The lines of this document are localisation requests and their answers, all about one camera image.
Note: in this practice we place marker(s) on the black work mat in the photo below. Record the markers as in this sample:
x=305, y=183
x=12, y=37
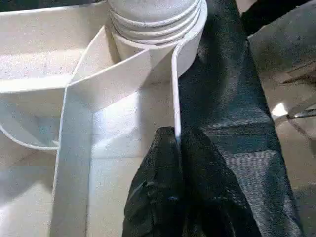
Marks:
x=222, y=98

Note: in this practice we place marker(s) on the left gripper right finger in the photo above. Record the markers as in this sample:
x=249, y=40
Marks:
x=212, y=192

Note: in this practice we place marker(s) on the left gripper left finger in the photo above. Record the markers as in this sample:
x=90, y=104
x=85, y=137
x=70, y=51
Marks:
x=155, y=192

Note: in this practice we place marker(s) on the white plastic table top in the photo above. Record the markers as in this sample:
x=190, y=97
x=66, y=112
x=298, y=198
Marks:
x=74, y=98

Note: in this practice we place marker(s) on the white plastic table leg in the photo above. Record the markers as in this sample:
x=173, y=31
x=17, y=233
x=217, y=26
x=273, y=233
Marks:
x=153, y=19

